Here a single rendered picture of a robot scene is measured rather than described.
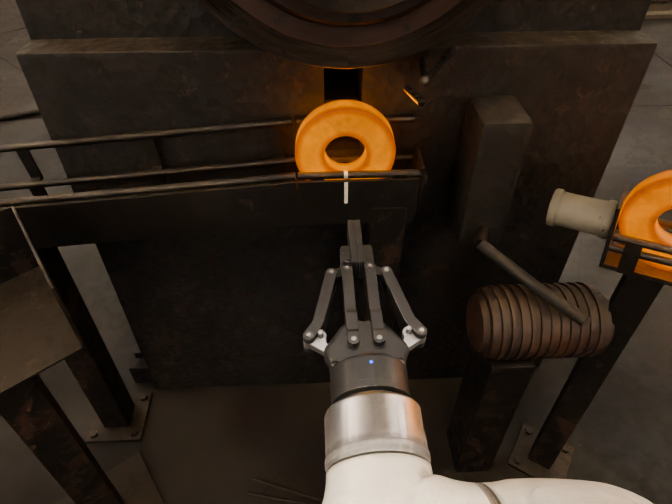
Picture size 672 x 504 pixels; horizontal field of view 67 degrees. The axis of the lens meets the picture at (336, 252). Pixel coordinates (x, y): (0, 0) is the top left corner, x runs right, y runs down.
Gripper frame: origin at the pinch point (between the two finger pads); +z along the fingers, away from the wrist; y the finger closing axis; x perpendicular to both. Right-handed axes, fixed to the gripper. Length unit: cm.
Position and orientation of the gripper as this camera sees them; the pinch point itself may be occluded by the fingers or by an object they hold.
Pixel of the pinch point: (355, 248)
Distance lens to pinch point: 60.9
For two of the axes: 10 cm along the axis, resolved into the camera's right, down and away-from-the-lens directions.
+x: 0.0, -6.8, -7.3
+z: -0.5, -7.3, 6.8
